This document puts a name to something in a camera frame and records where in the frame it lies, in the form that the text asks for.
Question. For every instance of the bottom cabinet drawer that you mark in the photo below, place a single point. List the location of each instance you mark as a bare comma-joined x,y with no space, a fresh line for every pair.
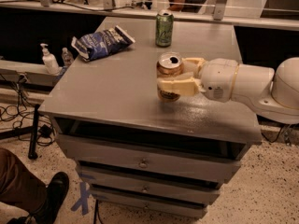
149,202

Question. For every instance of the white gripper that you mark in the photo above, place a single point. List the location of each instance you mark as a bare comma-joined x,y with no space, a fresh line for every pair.
219,78

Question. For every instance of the white pump bottle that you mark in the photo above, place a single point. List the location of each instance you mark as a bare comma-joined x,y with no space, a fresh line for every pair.
49,60

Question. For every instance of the brown trouser leg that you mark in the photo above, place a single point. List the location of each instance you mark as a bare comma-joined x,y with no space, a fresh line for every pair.
18,186

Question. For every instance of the top cabinet drawer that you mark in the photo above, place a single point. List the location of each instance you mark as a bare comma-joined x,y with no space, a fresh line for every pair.
148,159

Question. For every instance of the black shoe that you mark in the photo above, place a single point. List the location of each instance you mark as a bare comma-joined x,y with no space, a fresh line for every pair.
56,193

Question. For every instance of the small clear plastic bottle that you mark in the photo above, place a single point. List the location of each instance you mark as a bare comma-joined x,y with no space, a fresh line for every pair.
67,57

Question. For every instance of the blue chip bag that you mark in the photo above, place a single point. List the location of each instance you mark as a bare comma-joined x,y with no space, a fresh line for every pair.
102,44

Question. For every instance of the middle cabinet drawer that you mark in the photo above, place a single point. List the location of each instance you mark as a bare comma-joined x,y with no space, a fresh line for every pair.
171,187

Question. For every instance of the grey drawer cabinet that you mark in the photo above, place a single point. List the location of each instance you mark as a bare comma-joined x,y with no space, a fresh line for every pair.
115,99

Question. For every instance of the blue tape cross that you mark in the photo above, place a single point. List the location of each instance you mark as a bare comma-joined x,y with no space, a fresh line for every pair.
82,201

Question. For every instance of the black stand leg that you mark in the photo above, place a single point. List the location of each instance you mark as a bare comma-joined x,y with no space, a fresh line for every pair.
32,155

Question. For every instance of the cabinet drawer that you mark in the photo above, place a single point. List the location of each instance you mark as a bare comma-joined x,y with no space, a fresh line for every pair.
149,202
171,187
148,159

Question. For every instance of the green soda can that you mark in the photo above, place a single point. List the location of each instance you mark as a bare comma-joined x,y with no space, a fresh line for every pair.
164,28

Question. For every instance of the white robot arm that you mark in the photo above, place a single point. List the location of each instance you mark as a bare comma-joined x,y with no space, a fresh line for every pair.
269,93

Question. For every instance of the orange soda can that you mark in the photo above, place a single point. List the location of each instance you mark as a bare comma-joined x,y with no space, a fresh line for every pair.
170,64

